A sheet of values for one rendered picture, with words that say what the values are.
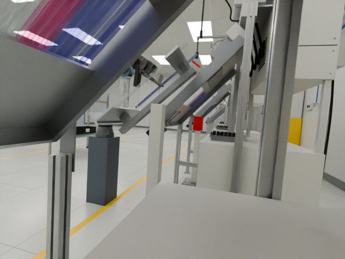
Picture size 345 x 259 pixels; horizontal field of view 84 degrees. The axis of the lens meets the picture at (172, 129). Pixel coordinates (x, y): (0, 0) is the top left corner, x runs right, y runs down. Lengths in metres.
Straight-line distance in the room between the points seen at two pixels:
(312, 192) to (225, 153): 0.48
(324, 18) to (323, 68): 0.24
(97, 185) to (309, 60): 1.64
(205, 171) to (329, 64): 0.85
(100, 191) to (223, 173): 1.01
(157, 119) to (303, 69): 0.80
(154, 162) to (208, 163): 0.36
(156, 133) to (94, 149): 0.84
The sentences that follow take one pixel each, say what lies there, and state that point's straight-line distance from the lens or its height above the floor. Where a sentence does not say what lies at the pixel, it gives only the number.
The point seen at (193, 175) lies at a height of 0.10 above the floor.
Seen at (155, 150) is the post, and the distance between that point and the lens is 0.94.
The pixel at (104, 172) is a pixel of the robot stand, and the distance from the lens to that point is 1.66.
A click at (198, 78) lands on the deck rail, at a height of 0.99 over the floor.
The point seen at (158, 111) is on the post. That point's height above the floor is 0.78.
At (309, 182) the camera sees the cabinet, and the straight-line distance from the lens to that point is 1.27.
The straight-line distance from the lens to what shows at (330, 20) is 1.34.
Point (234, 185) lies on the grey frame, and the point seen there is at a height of 0.40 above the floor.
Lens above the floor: 0.76
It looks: 4 degrees down
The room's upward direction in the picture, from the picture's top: 4 degrees clockwise
